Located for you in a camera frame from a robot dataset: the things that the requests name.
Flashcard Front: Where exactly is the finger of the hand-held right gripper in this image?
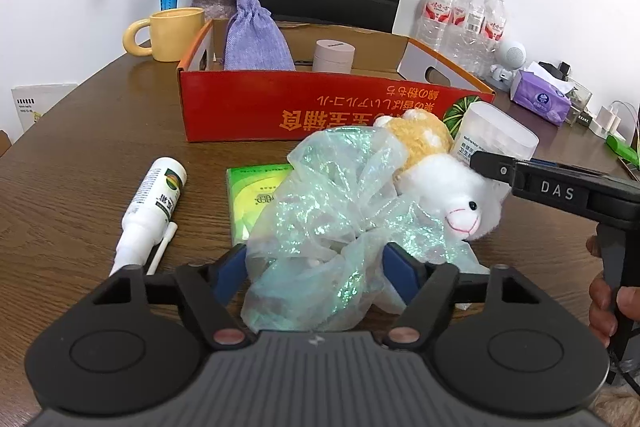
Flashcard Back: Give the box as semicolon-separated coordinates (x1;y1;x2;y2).
470;150;516;196

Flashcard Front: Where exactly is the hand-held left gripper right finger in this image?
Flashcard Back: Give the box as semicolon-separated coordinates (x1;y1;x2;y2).
382;242;548;350

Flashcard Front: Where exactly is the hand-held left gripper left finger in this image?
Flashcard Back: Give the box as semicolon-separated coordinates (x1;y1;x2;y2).
92;244;251;350

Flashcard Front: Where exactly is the translucent cotton swab container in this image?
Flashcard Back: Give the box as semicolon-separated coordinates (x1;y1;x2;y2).
452;102;540;168

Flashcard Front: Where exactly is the white and yellow plush cat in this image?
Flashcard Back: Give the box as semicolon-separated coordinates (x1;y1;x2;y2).
375;107;506;243

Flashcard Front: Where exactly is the green box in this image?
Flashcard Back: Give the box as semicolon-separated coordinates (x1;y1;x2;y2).
226;163;296;247

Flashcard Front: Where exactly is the iridescent plastic bag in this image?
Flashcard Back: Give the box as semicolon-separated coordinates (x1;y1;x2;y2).
241;127;488;333

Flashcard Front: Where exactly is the white spray bottle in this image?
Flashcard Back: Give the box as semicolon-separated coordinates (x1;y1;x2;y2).
109;157;188;278

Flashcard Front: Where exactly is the red cardboard box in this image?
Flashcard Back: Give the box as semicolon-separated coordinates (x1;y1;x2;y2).
176;18;497;142

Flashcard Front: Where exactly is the person's right hand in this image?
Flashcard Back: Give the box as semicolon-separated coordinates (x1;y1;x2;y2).
586;234;640;350

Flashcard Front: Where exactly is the white nozzle stick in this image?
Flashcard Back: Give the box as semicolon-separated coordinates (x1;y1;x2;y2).
145;222;179;275

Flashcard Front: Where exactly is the green plastic item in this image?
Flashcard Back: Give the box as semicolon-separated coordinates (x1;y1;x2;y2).
606;134;640;165

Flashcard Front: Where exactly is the purple tissue pack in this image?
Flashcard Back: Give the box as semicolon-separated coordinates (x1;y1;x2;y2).
510;62;573;126

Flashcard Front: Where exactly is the white charger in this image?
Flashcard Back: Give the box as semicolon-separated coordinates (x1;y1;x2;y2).
590;104;623;135

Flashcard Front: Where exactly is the clear plastic container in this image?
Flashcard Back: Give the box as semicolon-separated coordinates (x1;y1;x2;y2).
567;77;593;125

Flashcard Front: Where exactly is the white robot speaker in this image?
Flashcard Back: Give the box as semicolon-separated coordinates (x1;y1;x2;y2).
490;39;528;86

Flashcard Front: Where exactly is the clear water bottle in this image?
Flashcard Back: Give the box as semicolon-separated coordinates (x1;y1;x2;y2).
447;0;487;72
414;0;456;54
475;0;507;78

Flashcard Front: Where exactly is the pink round jar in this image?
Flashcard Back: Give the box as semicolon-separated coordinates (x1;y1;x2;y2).
313;39;355;74

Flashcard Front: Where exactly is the yellow mug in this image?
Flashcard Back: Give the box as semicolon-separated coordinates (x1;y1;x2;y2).
123;7;206;62

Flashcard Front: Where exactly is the white booklet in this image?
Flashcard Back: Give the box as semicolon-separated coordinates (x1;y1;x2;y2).
11;83;78;132

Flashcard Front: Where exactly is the purple drawstring pouch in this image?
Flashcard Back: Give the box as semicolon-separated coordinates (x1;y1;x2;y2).
223;0;297;72

